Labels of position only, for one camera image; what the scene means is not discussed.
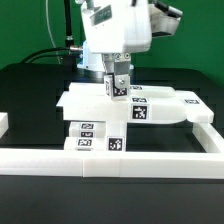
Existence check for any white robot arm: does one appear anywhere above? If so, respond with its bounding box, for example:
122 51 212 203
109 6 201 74
75 0 152 88

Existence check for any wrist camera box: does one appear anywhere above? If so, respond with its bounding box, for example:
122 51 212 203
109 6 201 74
148 0 183 38

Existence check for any black cable bundle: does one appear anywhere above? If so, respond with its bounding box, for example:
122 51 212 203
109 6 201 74
20 0 84 65

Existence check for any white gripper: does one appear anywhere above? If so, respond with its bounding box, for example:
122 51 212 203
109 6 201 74
81 0 152 89

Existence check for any white chair seat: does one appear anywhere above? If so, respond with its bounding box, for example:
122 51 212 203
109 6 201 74
64 121 106 151

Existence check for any white chair back frame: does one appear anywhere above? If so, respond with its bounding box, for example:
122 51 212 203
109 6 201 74
57 83 214 124

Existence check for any white U-shaped fence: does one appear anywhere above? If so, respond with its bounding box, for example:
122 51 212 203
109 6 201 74
0 123 224 179

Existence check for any thin white cable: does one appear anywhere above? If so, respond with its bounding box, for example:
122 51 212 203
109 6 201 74
45 0 63 64

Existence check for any white part at left edge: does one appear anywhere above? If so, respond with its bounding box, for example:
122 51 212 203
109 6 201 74
0 112 8 138

